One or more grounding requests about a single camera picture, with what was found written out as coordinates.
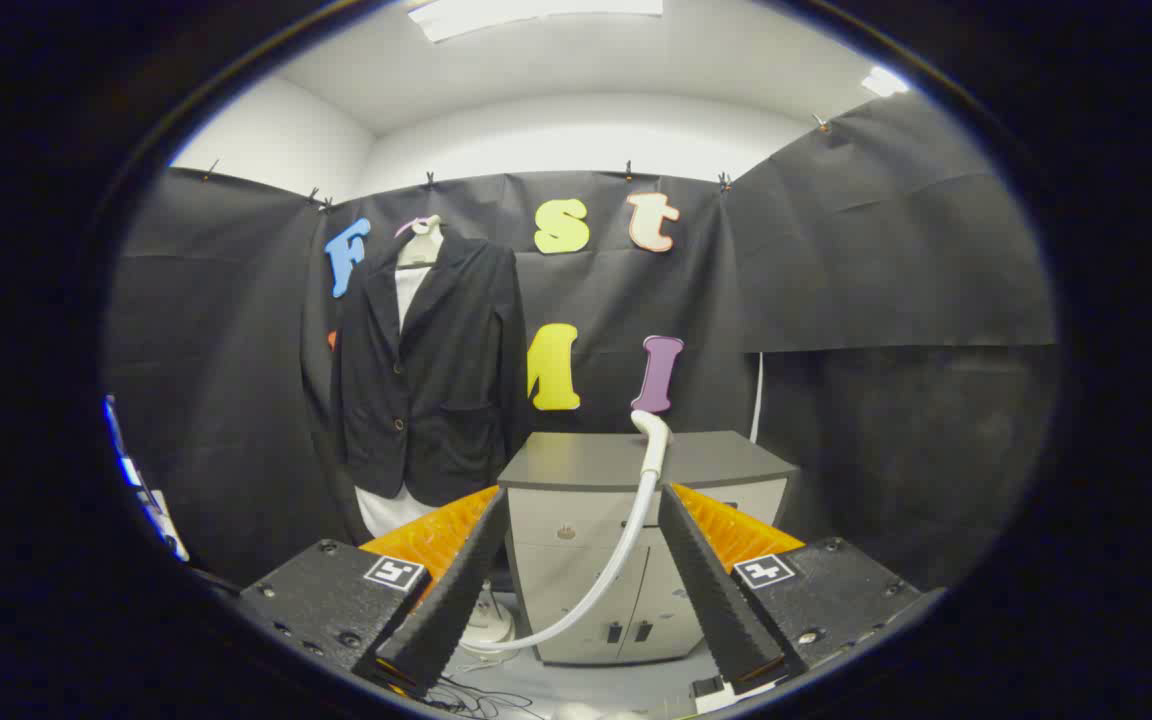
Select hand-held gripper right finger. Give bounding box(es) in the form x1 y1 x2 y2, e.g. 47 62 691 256
658 483 947 691

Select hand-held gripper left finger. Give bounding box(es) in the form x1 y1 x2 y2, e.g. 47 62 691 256
236 487 512 701

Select white garment steamer base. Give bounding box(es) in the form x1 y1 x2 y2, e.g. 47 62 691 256
461 580 517 646

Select white garment steamer wand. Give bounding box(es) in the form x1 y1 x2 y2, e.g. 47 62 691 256
458 408 673 656

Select black blazer jacket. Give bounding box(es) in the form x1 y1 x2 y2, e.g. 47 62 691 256
331 232 529 508

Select grey cabinet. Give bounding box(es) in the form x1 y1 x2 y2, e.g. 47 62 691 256
498 430 799 666

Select white panel with blue edge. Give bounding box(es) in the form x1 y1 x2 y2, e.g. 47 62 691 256
104 395 190 563

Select black backdrop cloth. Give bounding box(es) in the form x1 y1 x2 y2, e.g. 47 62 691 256
104 92 1057 591

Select row of black cloth clips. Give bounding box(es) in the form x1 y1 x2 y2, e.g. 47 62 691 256
201 113 832 211

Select long ceiling light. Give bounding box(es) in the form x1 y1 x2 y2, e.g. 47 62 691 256
406 0 665 43

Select tangled black floor cables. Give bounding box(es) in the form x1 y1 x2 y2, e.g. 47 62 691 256
416 675 547 720

